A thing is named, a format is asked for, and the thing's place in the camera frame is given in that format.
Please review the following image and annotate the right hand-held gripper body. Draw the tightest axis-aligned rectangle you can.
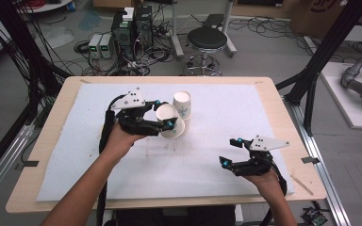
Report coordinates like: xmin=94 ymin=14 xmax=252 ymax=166
xmin=232 ymin=135 xmax=290 ymax=177

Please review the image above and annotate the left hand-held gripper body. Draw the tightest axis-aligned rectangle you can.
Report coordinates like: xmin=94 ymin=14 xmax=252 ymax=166
xmin=107 ymin=88 xmax=171 ymax=137

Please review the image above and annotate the floral paper cup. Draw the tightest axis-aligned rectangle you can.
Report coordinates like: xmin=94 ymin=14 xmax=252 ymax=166
xmin=155 ymin=103 xmax=186 ymax=139

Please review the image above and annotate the stack of white paper cups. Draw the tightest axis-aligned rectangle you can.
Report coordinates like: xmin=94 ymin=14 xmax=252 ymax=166
xmin=173 ymin=90 xmax=192 ymax=121

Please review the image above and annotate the person's right hand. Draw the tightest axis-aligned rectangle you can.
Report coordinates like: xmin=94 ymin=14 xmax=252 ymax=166
xmin=243 ymin=169 xmax=281 ymax=198

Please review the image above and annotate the person's left hand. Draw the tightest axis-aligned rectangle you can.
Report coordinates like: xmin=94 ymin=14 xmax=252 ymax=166
xmin=102 ymin=123 xmax=147 ymax=161

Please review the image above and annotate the white foam mat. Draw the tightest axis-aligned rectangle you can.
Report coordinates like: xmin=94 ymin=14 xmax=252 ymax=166
xmin=36 ymin=82 xmax=296 ymax=202

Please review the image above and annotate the wooden table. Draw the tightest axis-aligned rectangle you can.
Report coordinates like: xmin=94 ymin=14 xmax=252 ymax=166
xmin=5 ymin=75 xmax=328 ymax=215

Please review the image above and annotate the thin wooden stick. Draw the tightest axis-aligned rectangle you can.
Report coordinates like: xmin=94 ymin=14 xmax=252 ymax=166
xmin=290 ymin=173 xmax=315 ymax=197

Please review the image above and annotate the person's dark clothing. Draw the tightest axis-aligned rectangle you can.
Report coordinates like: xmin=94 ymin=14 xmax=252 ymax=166
xmin=105 ymin=205 xmax=238 ymax=226

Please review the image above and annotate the grey power supply unit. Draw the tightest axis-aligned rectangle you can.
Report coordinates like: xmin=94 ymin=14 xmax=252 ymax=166
xmin=99 ymin=33 xmax=115 ymax=59
xmin=88 ymin=33 xmax=103 ymax=59

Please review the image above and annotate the black computer tower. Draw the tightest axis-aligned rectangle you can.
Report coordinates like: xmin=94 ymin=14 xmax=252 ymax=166
xmin=111 ymin=8 xmax=137 ymax=61
xmin=134 ymin=5 xmax=155 ymax=48

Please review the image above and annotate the green circuit board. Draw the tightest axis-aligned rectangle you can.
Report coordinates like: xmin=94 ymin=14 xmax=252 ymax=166
xmin=300 ymin=206 xmax=328 ymax=226

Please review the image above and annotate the black round stool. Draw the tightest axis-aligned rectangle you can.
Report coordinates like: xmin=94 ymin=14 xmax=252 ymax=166
xmin=183 ymin=26 xmax=229 ymax=77

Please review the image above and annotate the small white box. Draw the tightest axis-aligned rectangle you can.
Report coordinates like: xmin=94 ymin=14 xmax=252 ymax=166
xmin=122 ymin=7 xmax=136 ymax=23

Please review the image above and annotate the white platform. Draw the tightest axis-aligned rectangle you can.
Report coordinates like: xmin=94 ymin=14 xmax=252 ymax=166
xmin=320 ymin=60 xmax=362 ymax=130

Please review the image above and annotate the brown cardboard box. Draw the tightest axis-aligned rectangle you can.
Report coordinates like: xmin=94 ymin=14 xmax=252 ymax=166
xmin=288 ymin=0 xmax=348 ymax=39

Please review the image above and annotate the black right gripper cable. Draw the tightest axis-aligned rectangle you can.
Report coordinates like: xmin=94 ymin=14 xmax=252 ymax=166
xmin=260 ymin=164 xmax=289 ymax=226

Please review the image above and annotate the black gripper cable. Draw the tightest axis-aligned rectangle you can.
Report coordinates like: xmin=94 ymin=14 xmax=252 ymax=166
xmin=260 ymin=164 xmax=289 ymax=226
xmin=95 ymin=93 xmax=126 ymax=226

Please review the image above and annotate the tangle of floor cables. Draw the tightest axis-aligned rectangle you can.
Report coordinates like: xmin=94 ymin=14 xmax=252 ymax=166
xmin=74 ymin=12 xmax=315 ymax=77

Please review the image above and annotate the aluminium rail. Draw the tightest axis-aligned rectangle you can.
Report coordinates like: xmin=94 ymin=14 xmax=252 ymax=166
xmin=0 ymin=123 xmax=36 ymax=209
xmin=282 ymin=97 xmax=353 ymax=226

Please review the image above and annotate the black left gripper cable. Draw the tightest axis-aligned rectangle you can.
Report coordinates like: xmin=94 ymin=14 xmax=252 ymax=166
xmin=95 ymin=93 xmax=126 ymax=226

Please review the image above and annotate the black metal frame post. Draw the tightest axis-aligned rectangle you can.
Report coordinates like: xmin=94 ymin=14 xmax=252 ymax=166
xmin=0 ymin=0 xmax=64 ymax=106
xmin=275 ymin=0 xmax=362 ymax=137

